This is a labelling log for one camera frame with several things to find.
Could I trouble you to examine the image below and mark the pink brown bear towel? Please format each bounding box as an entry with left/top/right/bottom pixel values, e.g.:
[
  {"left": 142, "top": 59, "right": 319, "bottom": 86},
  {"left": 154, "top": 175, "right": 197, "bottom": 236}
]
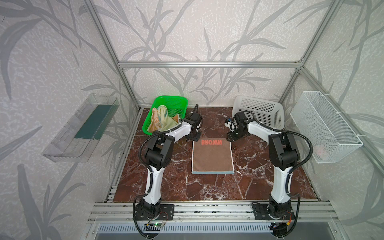
[{"left": 192, "top": 138, "right": 235, "bottom": 175}]

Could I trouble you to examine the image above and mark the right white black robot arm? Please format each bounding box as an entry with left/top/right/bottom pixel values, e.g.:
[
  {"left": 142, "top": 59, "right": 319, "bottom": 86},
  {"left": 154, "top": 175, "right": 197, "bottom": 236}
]
[{"left": 225, "top": 111, "right": 300, "bottom": 215}]

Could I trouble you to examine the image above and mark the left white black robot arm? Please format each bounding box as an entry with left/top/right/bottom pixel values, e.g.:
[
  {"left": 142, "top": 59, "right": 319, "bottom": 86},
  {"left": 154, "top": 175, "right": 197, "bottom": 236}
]
[{"left": 138, "top": 112, "right": 203, "bottom": 216}]

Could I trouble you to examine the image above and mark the green plastic basket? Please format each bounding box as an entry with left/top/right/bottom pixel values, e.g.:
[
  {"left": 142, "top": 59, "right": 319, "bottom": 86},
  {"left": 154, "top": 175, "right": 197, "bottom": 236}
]
[{"left": 142, "top": 96, "right": 189, "bottom": 135}]

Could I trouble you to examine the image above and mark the yellow green towel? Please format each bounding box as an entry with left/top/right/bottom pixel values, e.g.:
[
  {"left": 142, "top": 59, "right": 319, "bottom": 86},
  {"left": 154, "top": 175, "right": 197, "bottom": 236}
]
[{"left": 157, "top": 105, "right": 180, "bottom": 132}]

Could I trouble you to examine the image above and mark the white plastic basket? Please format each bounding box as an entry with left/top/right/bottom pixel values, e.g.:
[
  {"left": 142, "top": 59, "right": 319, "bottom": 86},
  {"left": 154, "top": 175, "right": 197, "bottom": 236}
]
[{"left": 232, "top": 96, "right": 285, "bottom": 130}]

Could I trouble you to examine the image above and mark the peach patterned towel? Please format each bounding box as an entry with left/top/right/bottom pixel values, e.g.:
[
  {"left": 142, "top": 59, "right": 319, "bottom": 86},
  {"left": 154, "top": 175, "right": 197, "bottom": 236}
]
[{"left": 147, "top": 108, "right": 162, "bottom": 133}]

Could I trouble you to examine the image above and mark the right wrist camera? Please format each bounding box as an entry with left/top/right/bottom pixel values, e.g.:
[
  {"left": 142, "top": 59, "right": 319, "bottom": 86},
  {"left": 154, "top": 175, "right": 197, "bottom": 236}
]
[{"left": 225, "top": 119, "right": 237, "bottom": 132}]

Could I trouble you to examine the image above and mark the right black corrugated cable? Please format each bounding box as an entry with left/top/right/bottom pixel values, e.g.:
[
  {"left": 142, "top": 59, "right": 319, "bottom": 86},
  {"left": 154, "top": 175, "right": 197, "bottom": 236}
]
[{"left": 239, "top": 110, "right": 314, "bottom": 176}]

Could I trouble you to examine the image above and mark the aluminium front rail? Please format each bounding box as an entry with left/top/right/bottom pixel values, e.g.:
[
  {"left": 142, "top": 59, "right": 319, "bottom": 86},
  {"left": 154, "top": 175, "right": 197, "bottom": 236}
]
[{"left": 87, "top": 200, "right": 340, "bottom": 224}]

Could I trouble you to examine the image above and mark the white wire mesh basket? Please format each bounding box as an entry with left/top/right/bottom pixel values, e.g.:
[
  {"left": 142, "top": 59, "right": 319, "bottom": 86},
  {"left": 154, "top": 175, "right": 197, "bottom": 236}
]
[{"left": 291, "top": 91, "right": 363, "bottom": 164}]

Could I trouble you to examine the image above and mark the aluminium frame crossbar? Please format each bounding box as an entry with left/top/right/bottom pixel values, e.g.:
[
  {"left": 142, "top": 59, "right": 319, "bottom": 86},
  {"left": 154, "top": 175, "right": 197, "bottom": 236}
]
[{"left": 118, "top": 61, "right": 302, "bottom": 69}]

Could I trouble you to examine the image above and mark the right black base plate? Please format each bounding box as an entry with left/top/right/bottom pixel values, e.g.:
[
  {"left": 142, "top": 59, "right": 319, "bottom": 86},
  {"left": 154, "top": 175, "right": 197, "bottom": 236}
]
[{"left": 251, "top": 201, "right": 296, "bottom": 221}]

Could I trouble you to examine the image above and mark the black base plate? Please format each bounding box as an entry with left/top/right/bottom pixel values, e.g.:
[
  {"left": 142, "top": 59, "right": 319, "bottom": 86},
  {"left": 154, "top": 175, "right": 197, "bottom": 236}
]
[
  {"left": 135, "top": 204, "right": 175, "bottom": 221},
  {"left": 251, "top": 201, "right": 296, "bottom": 221}
]

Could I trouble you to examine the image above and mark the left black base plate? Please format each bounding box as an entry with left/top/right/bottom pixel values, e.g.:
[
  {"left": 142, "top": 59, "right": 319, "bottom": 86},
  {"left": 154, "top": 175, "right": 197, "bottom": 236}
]
[{"left": 135, "top": 204, "right": 175, "bottom": 221}]

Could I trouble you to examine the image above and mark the clear plastic wall shelf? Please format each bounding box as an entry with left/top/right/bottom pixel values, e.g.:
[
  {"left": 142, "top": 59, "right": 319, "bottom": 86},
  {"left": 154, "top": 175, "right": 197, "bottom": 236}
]
[{"left": 42, "top": 94, "right": 120, "bottom": 163}]

